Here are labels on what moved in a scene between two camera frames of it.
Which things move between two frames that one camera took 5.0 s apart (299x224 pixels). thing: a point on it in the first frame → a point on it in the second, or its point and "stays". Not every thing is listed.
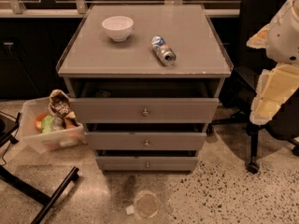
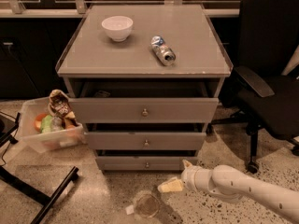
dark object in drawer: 103,94 stays
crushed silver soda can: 163,52 stays
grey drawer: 149,163 stays
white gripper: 284,37 → 188,177
